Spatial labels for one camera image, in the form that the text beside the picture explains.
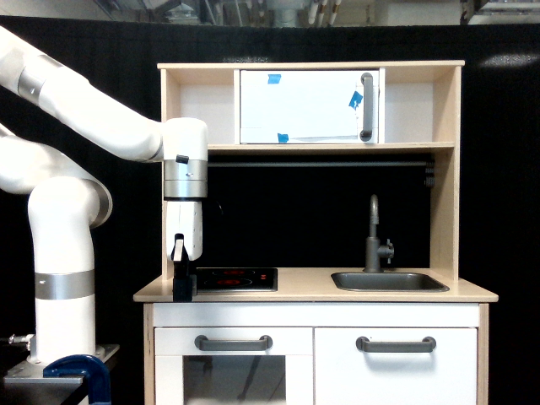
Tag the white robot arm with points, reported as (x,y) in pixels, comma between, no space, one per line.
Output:
(65,202)

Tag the blue tape piece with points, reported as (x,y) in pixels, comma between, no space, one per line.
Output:
(273,78)
(283,138)
(356,100)

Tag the grey toy faucet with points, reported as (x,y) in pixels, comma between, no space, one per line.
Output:
(374,249)

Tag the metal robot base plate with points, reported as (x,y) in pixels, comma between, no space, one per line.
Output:
(31,371)

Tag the blue c-clamp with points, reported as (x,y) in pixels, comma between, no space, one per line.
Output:
(92,369)

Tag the grey cable connector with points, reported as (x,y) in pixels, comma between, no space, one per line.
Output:
(21,340)

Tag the blue tape piece right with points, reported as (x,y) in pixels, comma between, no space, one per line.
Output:
(356,100)

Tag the grey hanging rail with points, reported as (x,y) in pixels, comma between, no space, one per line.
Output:
(320,164)

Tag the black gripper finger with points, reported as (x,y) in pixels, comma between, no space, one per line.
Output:
(178,248)
(184,279)

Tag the blue tape piece top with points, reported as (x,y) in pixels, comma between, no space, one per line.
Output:
(273,78)

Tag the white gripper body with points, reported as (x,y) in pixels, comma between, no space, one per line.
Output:
(184,218)

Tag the blue tape piece bottom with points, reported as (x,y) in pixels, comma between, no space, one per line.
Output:
(283,138)

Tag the black toy stovetop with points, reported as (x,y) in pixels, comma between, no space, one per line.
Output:
(237,279)

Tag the white microwave door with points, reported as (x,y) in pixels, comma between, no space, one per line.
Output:
(311,106)

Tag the grey cabinet door handle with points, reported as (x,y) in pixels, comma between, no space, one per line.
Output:
(426,345)

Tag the grey oven door handle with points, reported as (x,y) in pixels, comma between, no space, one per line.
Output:
(230,345)

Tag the white oven door with window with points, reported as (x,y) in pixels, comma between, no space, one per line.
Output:
(284,374)

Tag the white cabinet door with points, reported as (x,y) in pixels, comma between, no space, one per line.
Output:
(345,375)

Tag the grey toy sink basin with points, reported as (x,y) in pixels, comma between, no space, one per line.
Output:
(389,282)

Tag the wooden toy kitchen frame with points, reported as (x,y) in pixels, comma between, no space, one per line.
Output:
(421,113)

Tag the grey microwave door handle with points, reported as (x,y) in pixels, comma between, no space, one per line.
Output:
(367,131)

